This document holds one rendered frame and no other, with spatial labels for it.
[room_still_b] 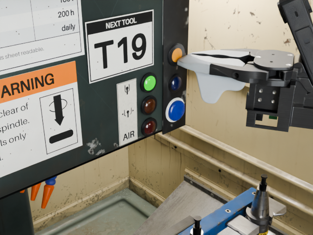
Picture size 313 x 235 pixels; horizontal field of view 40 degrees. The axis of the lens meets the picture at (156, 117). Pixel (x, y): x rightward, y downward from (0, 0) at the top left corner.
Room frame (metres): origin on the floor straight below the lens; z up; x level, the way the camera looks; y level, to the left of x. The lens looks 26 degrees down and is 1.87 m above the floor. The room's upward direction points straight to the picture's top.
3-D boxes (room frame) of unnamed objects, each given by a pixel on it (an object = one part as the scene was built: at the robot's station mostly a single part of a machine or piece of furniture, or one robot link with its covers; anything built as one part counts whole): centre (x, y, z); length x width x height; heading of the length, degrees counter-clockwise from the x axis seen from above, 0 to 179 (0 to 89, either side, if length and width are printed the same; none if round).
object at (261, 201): (0.82, -0.24, 1.26); 0.04 x 0.04 x 0.07
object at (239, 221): (0.78, -0.20, 1.21); 0.07 x 0.05 x 0.01; 42
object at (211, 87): (0.52, -0.07, 1.67); 0.09 x 0.03 x 0.06; 72
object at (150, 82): (0.52, 0.01, 1.67); 0.02 x 0.01 x 0.02; 132
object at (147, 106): (0.52, 0.01, 1.64); 0.02 x 0.01 x 0.02; 132
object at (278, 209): (0.85, -0.28, 1.21); 0.07 x 0.05 x 0.01; 42
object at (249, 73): (0.50, -0.11, 1.69); 0.09 x 0.05 x 0.02; 72
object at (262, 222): (0.82, -0.24, 1.21); 0.06 x 0.06 x 0.03
